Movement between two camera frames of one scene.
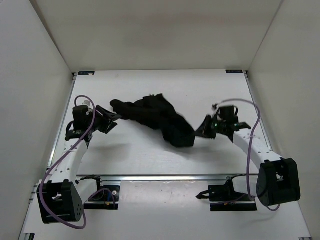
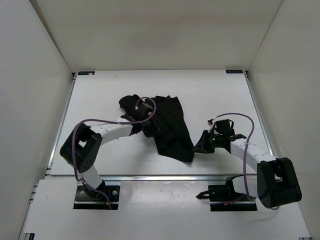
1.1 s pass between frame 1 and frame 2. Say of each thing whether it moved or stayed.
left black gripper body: moved
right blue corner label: stayed
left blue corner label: stayed
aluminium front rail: stayed
